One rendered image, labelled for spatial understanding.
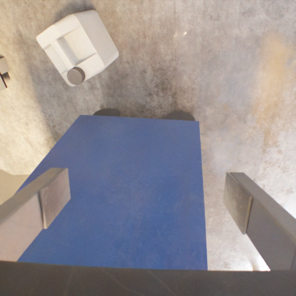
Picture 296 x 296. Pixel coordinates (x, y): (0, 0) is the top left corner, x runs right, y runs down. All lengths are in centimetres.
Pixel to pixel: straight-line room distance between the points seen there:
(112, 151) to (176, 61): 44
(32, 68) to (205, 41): 74
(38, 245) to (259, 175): 104
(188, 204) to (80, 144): 39
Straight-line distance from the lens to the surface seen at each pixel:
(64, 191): 17
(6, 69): 115
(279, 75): 94
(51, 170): 17
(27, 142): 138
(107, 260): 43
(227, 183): 16
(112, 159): 60
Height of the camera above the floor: 83
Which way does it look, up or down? 51 degrees down
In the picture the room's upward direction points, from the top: 165 degrees counter-clockwise
